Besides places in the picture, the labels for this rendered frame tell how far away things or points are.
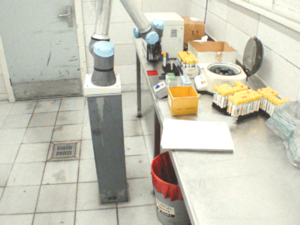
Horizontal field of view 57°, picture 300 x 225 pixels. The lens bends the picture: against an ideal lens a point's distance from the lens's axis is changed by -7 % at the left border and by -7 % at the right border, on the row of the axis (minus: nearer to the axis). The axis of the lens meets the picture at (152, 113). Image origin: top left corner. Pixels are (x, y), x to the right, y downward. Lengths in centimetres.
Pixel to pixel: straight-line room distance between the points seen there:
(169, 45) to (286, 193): 143
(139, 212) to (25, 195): 90
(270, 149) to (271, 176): 18
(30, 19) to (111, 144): 203
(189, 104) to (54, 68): 239
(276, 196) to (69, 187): 168
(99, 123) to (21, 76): 208
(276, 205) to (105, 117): 110
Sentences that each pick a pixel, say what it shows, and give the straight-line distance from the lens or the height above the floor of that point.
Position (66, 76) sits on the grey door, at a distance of 362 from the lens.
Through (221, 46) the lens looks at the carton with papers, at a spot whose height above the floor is 98.
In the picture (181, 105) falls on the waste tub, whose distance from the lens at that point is 145.
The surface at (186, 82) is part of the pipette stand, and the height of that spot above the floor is 97.
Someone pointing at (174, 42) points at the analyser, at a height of 100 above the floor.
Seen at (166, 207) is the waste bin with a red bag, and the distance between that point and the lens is 190.
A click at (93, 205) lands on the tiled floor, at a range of 223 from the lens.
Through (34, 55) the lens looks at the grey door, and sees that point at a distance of 359.
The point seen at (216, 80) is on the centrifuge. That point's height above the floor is 97.
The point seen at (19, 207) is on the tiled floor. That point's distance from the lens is 236.
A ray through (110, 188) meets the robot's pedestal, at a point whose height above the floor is 15.
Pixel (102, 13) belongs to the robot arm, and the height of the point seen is 130.
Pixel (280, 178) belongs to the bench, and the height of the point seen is 87.
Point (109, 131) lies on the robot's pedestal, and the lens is 182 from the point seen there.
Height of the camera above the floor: 162
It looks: 30 degrees down
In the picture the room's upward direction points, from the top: straight up
